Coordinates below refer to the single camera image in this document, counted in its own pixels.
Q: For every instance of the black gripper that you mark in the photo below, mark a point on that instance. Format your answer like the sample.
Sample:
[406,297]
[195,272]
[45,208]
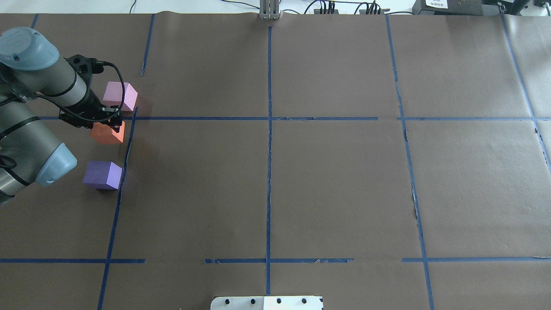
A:
[91,104]

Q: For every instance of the orange foam cube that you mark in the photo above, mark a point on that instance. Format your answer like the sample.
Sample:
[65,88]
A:
[105,135]

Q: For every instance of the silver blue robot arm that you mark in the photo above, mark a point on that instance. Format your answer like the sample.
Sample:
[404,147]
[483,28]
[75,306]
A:
[32,68]

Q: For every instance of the pink foam cube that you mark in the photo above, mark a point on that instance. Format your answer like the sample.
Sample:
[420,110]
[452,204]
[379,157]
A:
[117,93]

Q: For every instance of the purple foam cube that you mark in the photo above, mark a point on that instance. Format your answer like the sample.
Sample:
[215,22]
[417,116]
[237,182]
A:
[104,175]

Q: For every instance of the black power strip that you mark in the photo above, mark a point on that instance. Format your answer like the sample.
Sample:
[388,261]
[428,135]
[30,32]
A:
[326,11]

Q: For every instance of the brown paper table cover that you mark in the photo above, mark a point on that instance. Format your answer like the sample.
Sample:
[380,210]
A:
[381,162]

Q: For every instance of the black box with label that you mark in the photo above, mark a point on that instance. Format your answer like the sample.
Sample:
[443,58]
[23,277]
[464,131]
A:
[455,7]

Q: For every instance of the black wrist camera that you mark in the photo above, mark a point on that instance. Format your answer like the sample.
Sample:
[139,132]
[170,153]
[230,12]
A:
[85,67]

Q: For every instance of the aluminium frame post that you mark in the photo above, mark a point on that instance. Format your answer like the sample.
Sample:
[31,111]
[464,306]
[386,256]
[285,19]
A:
[269,9]

